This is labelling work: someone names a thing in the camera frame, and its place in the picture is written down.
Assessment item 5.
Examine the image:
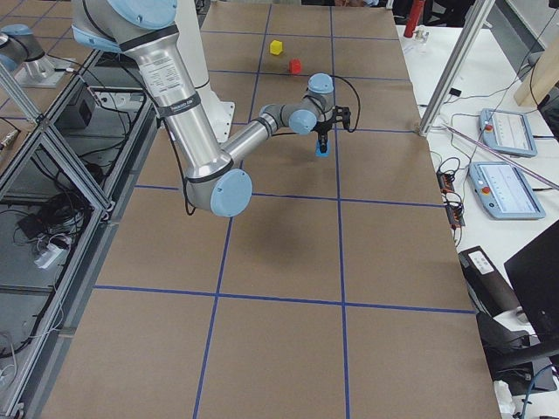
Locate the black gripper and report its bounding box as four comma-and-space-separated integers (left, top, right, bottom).
314, 121, 332, 153

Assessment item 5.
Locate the blue cube block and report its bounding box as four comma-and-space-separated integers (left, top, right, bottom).
315, 143, 330, 157

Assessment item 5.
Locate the red cube block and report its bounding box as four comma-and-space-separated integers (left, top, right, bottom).
288, 58, 302, 75

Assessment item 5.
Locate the yellow cube block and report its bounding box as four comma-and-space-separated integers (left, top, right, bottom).
269, 39, 284, 56

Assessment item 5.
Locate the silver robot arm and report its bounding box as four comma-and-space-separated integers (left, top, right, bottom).
1, 24, 68, 88
72, 1, 335, 217

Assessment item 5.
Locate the red cylinder bottle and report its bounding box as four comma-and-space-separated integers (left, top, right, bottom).
404, 0, 425, 38

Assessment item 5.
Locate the near blue teach pendant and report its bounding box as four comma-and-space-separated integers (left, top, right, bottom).
468, 161, 546, 220

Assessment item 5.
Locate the blue teach pendant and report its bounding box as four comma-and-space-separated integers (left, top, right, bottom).
468, 161, 546, 220
479, 108, 537, 157

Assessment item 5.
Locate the far blue teach pendant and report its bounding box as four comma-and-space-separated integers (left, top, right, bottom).
479, 108, 537, 157

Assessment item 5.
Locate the black monitor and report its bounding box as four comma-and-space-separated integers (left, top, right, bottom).
505, 228, 558, 340

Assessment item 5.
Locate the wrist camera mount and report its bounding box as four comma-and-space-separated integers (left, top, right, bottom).
334, 106, 351, 132

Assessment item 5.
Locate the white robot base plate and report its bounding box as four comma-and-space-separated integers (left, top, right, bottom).
208, 100, 235, 143

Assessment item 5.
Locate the aluminium frame post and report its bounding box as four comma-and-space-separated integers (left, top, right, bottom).
418, 0, 495, 137

